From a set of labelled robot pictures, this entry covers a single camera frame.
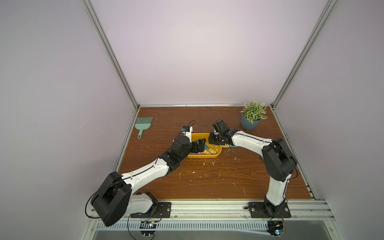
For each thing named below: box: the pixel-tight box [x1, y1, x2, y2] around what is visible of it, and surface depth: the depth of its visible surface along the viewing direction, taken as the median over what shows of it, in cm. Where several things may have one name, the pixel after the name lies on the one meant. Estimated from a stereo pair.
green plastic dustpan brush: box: [134, 117, 153, 139], surface depth 112 cm
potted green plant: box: [239, 99, 269, 130], surface depth 97 cm
